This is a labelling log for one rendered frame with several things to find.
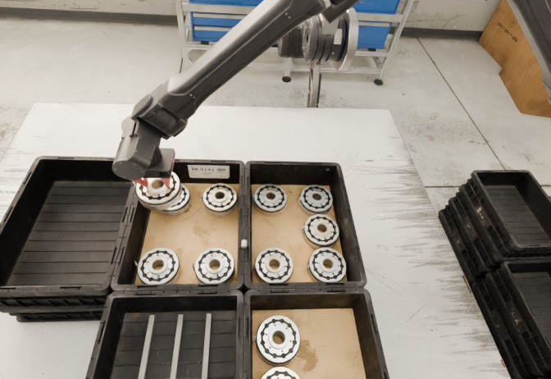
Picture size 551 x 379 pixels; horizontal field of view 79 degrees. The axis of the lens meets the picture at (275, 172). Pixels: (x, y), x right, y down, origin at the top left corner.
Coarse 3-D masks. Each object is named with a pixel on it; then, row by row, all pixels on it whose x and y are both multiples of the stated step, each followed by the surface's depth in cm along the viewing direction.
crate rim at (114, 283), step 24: (240, 168) 101; (240, 192) 95; (240, 216) 92; (240, 240) 86; (120, 264) 80; (240, 264) 82; (120, 288) 76; (144, 288) 76; (168, 288) 76; (192, 288) 77; (216, 288) 77; (240, 288) 79
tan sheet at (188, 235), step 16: (192, 192) 106; (192, 208) 102; (160, 224) 98; (176, 224) 98; (192, 224) 99; (208, 224) 99; (224, 224) 100; (144, 240) 94; (160, 240) 95; (176, 240) 95; (192, 240) 95; (208, 240) 96; (224, 240) 96; (192, 256) 92; (192, 272) 90
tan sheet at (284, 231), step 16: (288, 192) 109; (288, 208) 105; (256, 224) 101; (272, 224) 101; (288, 224) 102; (256, 240) 97; (272, 240) 98; (288, 240) 98; (304, 240) 99; (256, 256) 94; (304, 256) 96; (304, 272) 92
